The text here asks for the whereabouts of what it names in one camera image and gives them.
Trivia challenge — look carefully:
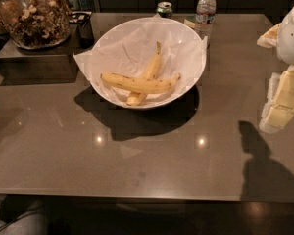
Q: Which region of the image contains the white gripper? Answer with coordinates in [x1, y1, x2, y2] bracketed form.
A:
[257, 7, 294, 134]

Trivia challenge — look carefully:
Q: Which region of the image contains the yellow banana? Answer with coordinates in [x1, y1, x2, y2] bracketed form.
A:
[100, 72, 180, 94]
[126, 42, 162, 106]

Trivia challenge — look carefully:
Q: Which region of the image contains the white bowl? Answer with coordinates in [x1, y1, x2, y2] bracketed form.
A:
[75, 16, 207, 110]

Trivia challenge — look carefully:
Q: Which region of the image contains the clear plastic water bottle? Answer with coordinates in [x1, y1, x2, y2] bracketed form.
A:
[194, 0, 217, 44]

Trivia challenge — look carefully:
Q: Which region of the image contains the green soda can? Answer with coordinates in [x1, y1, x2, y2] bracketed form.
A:
[156, 1, 172, 19]

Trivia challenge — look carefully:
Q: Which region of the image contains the white paper liner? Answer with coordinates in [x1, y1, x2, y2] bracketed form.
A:
[73, 16, 207, 109]

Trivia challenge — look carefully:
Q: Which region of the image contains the small black container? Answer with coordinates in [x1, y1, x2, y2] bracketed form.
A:
[70, 12, 95, 49]

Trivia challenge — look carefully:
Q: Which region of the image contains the dark metal box stand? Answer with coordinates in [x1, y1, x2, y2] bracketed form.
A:
[0, 24, 79, 85]

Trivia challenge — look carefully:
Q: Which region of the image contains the glass jar of snacks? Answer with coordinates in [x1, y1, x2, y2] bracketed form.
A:
[0, 0, 70, 50]

